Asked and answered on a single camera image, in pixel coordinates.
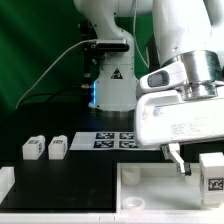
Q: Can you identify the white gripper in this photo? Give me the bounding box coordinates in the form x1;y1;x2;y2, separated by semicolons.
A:
134;89;224;176

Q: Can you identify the white square tabletop panel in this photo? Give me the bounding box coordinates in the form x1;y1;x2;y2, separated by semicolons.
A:
116;163;224;214

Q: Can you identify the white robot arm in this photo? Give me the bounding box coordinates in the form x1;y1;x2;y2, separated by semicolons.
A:
73;0;224;175

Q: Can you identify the white sheet with tags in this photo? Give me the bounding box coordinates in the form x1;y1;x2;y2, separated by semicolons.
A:
69;131;161;152

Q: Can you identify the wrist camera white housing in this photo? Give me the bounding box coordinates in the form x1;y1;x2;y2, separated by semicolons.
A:
139;62;187;93

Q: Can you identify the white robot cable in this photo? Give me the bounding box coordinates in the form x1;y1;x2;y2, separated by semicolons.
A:
132;0;150;69

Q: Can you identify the black camera on base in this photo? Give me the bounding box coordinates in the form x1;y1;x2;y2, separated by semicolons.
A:
91;38;129;52

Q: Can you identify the white camera cable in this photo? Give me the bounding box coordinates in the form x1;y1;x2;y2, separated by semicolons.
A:
15;39;98;110

